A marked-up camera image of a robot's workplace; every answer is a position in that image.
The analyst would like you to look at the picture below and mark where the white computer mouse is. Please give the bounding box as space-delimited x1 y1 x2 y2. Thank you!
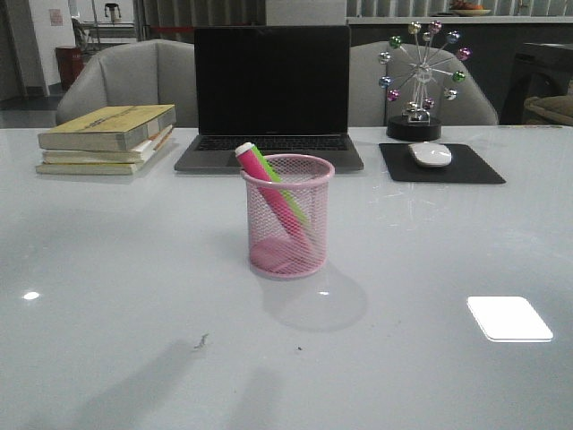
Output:
407 142 453 168

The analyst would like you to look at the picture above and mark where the grey armchair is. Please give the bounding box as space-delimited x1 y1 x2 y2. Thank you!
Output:
56 39 198 128
348 41 498 126

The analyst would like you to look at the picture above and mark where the red trash bin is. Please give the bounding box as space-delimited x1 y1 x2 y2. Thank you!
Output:
55 46 84 90

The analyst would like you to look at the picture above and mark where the left grey armchair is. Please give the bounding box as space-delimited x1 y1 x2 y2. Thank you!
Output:
56 39 198 128

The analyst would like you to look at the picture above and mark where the right grey armchair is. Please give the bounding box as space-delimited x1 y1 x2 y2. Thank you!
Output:
348 41 498 126

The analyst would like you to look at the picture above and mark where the pink mesh pen holder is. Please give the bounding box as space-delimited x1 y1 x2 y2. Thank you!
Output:
241 154 335 279

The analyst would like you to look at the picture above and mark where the white box behind laptop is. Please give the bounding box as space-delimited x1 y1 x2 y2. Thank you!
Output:
265 0 346 26

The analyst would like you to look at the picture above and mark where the ferris wheel desk ornament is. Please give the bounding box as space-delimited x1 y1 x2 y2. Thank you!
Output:
378 20 472 142

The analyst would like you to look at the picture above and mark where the cream book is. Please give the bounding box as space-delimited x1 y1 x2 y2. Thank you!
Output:
36 133 170 176
42 125 174 164

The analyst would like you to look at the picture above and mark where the middle cream book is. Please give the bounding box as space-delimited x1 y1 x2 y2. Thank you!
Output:
42 125 174 164

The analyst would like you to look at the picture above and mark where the pink highlighter pen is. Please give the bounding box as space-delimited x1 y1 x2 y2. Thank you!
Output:
235 142 314 256

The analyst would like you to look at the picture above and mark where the black mouse pad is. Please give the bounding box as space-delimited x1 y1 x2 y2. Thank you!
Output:
379 143 506 185

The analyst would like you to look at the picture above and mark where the grey laptop computer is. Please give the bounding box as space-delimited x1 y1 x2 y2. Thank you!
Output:
174 25 363 174

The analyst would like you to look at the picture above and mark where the bottom cream book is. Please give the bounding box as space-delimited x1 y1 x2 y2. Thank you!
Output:
36 133 170 176

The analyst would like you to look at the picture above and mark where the green highlighter pen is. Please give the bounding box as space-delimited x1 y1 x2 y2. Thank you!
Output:
252 146 311 234

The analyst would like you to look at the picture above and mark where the beige cushion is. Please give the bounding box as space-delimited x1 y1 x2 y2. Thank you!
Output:
524 95 572 126

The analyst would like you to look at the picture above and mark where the top yellow book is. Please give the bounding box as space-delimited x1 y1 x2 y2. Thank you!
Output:
38 104 176 151

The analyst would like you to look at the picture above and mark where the fruit bowl on counter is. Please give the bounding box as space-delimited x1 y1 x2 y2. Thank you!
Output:
449 0 491 17

